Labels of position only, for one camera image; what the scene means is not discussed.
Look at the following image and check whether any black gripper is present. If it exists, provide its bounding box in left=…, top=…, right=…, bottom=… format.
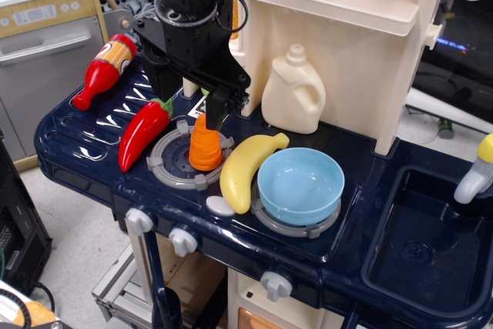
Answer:
left=134, top=5, right=251, bottom=130

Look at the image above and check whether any grey right stove knob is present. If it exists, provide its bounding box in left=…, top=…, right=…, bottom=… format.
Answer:
left=260, top=271, right=293, bottom=302

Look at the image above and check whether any cream toy kitchen shelf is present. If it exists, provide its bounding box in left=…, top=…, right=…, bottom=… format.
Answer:
left=180, top=0, right=451, bottom=156

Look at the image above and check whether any yellow toy corn cob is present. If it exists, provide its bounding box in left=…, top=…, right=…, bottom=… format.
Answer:
left=230, top=0, right=240, bottom=40

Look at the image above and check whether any orange toy carrot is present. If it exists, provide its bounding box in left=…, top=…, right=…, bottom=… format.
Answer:
left=189, top=113, right=223, bottom=172

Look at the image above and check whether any wooden toy dishwasher cabinet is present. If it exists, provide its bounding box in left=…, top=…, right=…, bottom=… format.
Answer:
left=1, top=0, right=131, bottom=171

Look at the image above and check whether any grey yellow toy faucet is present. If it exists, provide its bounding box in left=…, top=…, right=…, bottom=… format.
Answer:
left=454, top=133, right=492, bottom=204

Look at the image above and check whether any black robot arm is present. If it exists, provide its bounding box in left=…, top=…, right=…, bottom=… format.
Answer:
left=133, top=0, right=250, bottom=130

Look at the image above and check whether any yellow toy banana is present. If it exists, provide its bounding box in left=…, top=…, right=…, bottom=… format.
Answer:
left=220, top=133, right=290, bottom=214

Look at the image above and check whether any red toy chili pepper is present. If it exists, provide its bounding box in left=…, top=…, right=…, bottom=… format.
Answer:
left=118, top=98, right=173, bottom=173

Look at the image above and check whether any cream toy detergent jug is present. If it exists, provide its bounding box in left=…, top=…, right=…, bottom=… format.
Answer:
left=261, top=44, right=326, bottom=134

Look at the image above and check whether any grey left stove burner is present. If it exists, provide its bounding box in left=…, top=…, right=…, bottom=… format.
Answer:
left=146, top=119, right=235, bottom=191

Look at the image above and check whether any grey stove knob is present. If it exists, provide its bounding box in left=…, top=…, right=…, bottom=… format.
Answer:
left=169, top=227, right=198, bottom=257
left=125, top=208, right=154, bottom=237
left=260, top=271, right=293, bottom=302

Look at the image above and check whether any green can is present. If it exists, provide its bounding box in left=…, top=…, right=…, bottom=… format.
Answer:
left=438, top=119, right=454, bottom=139

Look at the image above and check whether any navy toy kitchen counter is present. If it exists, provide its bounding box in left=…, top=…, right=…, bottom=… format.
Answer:
left=35, top=62, right=492, bottom=328

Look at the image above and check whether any aluminium extrusion frame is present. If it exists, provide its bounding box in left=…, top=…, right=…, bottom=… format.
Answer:
left=92, top=244, right=153, bottom=328

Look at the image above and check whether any grey oval button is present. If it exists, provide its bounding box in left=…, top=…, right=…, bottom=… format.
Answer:
left=206, top=196, right=236, bottom=217

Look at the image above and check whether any grey middle stove knob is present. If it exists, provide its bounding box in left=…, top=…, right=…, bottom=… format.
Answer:
left=169, top=227, right=198, bottom=257

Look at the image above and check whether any grey right stove burner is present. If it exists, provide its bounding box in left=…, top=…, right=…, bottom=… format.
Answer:
left=250, top=190, right=341, bottom=240

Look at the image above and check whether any grey left stove knob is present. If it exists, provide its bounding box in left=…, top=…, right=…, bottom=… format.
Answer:
left=125, top=208, right=154, bottom=237

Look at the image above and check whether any light blue plastic bowl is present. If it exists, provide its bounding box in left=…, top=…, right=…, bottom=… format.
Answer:
left=257, top=147, right=345, bottom=226

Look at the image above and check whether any grey stove burner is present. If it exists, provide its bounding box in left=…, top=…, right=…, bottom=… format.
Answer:
left=146, top=119, right=235, bottom=191
left=250, top=190, right=341, bottom=240

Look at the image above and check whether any black computer case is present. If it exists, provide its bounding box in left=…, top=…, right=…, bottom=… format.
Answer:
left=1, top=145, right=52, bottom=295

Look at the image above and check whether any red toy ketchup bottle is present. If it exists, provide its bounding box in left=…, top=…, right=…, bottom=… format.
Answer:
left=72, top=34, right=137, bottom=110

